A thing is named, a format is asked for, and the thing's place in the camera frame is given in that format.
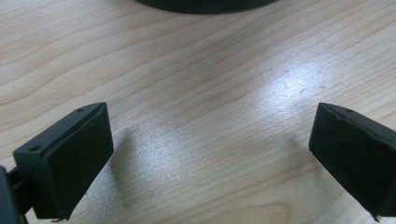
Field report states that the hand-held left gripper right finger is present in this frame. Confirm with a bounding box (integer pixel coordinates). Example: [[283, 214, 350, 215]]
[[308, 102, 396, 222]]

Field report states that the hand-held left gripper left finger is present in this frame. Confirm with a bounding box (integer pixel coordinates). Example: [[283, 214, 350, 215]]
[[12, 102, 115, 221]]

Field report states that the dark round object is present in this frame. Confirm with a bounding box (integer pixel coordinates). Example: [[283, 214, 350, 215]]
[[134, 0, 280, 15]]

